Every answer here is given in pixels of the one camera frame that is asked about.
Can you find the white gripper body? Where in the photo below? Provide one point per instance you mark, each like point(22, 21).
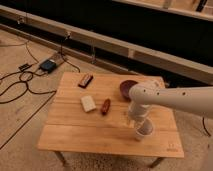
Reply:
point(138, 113)

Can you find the white ceramic cup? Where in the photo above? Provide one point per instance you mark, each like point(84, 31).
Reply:
point(143, 129)

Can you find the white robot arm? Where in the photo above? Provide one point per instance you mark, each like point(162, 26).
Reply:
point(195, 100)

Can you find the dark red ceramic bowl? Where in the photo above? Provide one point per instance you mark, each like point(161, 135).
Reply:
point(125, 86)

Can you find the red brown sausage toy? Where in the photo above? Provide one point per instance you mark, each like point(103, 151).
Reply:
point(105, 107)

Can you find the white sponge block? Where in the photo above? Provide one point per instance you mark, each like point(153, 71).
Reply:
point(88, 103)

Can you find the wooden table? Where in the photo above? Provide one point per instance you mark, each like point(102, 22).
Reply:
point(69, 128)

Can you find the dark chocolate bar box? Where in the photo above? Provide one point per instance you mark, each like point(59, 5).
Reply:
point(84, 82)

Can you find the blue black power box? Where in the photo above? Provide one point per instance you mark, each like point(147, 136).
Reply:
point(47, 66)

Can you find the small black adapter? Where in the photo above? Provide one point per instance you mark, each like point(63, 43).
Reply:
point(24, 67)

